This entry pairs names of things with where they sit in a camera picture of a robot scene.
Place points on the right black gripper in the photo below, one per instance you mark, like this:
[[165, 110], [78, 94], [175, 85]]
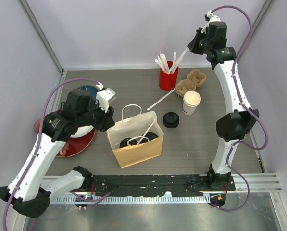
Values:
[[192, 45]]

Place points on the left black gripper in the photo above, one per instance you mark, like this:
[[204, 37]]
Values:
[[107, 120]]

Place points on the white straw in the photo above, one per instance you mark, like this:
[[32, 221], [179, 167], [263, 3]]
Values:
[[161, 99], [179, 60], [144, 135]]

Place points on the white paper cup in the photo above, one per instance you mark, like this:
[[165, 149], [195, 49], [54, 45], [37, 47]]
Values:
[[151, 137], [127, 142]]

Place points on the black lid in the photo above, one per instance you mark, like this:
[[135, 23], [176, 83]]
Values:
[[127, 142], [151, 137]]

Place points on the brown paper bag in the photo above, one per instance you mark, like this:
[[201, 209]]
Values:
[[125, 134]]

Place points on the stack of black cup lids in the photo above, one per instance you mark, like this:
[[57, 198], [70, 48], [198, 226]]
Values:
[[171, 120]]

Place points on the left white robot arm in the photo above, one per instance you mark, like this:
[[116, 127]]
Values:
[[28, 195]]

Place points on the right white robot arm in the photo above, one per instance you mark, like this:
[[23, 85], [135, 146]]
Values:
[[240, 117]]

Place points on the blue cloth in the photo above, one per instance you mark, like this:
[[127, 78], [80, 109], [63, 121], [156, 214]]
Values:
[[93, 90]]

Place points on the white paper plate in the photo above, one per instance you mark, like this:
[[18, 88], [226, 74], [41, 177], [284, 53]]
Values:
[[82, 131]]

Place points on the red round plate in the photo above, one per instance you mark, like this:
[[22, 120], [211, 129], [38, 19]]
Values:
[[78, 145]]

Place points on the remaining cardboard carrier stack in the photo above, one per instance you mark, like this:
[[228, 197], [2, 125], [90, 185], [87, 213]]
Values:
[[194, 79]]

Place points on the pink plastic cup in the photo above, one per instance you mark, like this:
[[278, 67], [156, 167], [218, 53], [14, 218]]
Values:
[[36, 126]]

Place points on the white wrapped straws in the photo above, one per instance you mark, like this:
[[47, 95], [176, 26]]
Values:
[[163, 63]]

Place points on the red straw holder cup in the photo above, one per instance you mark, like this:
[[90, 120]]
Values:
[[167, 82]]

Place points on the stack of white paper cups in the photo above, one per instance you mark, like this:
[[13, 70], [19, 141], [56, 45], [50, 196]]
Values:
[[191, 100]]

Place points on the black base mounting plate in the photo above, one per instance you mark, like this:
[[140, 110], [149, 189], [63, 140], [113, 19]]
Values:
[[181, 185]]

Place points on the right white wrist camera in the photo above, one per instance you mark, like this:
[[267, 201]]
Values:
[[210, 17]]

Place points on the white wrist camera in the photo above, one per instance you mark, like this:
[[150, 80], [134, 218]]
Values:
[[105, 96], [210, 17]]

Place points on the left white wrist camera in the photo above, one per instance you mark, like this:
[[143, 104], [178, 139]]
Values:
[[105, 96]]

